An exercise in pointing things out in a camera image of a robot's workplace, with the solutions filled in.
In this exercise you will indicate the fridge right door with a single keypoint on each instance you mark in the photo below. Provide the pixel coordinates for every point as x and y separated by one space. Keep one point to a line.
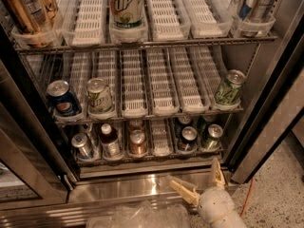
272 100

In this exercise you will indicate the copper can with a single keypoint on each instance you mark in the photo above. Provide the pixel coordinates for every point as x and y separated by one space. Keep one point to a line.
137 143
135 125

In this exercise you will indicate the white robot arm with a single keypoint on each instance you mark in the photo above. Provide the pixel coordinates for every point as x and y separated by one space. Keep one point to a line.
237 222

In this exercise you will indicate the middle wire shelf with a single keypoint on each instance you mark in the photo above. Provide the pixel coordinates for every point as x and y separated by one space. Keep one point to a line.
84 120

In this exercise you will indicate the gold can top shelf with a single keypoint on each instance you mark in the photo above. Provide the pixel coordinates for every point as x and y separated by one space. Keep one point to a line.
34 19

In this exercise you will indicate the copper can bottom rear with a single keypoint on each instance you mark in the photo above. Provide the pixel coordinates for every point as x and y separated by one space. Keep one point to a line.
135 125

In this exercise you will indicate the brown bottle white cap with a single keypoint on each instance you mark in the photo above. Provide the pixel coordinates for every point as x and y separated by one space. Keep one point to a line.
109 140

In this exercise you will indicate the wire shelf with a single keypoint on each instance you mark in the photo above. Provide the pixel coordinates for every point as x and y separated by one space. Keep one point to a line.
151 158
84 120
223 41

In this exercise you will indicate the fridge left glass door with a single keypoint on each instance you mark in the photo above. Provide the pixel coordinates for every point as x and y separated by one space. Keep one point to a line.
31 147

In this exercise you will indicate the top wire shelf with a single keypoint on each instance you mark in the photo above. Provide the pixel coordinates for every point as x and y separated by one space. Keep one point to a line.
223 41

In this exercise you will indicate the bottom wire shelf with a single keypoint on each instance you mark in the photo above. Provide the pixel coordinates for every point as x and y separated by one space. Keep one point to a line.
151 158

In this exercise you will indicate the silver can bottom front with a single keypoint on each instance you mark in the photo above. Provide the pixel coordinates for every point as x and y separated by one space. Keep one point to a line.
81 142

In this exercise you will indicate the white 7up can middle shelf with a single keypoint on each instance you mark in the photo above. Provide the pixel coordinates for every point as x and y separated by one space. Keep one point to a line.
99 96

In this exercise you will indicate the blue pepsi can bottom front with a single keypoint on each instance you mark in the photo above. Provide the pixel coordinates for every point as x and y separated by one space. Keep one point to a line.
188 138

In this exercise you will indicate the green can bottom rear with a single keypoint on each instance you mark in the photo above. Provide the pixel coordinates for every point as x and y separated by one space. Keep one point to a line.
204 122

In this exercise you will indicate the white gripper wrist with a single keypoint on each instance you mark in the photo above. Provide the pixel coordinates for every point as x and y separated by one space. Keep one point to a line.
216 204

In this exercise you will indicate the white 7up can shelf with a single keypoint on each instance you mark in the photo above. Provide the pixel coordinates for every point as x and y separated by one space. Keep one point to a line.
126 14
99 96

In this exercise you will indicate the silver can bottom rear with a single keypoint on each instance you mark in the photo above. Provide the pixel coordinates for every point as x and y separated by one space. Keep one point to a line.
88 129

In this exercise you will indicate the silver can top right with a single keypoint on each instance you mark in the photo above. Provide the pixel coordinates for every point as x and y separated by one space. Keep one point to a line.
258 9

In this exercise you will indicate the white 7up can top shelf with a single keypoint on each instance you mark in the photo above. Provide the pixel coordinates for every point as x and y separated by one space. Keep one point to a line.
126 14

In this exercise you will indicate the blue pepsi can middle shelf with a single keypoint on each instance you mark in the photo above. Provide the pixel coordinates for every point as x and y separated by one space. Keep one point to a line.
63 98

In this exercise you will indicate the blue pepsi can bottom rear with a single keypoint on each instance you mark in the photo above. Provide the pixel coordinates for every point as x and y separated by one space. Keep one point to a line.
181 123

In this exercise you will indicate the green can middle shelf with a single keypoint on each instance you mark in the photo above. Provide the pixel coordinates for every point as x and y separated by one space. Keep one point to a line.
230 88

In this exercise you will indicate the blue pepsi can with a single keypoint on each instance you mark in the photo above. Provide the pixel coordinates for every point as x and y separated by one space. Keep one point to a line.
181 123
188 138

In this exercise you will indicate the green can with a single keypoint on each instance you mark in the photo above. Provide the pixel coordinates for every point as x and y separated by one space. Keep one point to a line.
212 137
204 122

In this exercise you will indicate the copper can bottom front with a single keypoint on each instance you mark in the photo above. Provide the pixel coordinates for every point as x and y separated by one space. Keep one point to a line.
137 143

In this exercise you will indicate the green can bottom front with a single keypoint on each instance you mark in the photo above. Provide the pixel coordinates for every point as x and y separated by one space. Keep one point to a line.
212 137

